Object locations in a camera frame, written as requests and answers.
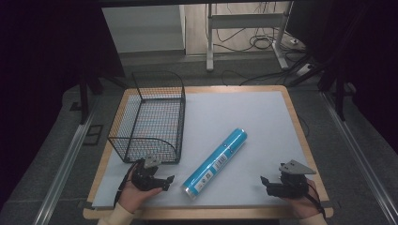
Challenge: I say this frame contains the black metal stand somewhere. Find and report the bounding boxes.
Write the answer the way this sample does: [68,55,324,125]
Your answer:
[317,55,358,122]
[77,73,104,126]

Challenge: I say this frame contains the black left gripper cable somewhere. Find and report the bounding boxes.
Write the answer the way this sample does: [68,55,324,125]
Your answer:
[113,159,141,208]

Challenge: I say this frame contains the person's right hand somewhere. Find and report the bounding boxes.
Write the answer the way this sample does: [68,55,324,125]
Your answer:
[281,178,323,220]

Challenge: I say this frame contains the silver floor rail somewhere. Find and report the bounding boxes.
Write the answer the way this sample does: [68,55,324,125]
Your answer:
[321,91,398,225]
[32,97,99,225]

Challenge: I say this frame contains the blue cylindrical tube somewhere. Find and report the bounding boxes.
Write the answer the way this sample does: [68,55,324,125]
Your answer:
[181,127,249,201]

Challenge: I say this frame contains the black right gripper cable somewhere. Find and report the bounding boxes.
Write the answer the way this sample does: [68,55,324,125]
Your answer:
[307,182,327,219]

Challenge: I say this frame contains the white power strip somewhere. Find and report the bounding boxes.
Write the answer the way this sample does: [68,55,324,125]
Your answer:
[295,63,316,78]

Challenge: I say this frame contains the black floor cables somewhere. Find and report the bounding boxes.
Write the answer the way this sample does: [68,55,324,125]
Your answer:
[215,1,314,87]

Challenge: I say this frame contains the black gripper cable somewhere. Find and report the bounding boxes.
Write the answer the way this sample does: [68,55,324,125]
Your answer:
[113,159,141,208]
[307,182,327,219]

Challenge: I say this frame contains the white cabinet panel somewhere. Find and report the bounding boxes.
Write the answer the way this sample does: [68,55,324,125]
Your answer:
[101,4,187,54]

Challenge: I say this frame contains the black wire basket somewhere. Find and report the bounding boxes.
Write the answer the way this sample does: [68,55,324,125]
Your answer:
[107,70,187,164]

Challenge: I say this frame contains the person's left hand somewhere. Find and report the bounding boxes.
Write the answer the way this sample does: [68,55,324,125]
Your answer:
[116,179,164,216]

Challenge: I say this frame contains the white table mat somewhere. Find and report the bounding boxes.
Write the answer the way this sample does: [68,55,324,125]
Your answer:
[91,90,314,209]

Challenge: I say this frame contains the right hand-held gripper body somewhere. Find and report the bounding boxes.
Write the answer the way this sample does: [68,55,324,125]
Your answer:
[277,159,317,200]

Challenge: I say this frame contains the white metal desk frame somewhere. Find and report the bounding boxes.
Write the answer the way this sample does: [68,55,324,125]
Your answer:
[205,1,294,72]

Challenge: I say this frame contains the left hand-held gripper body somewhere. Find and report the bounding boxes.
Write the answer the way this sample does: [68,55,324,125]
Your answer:
[130,156,162,192]

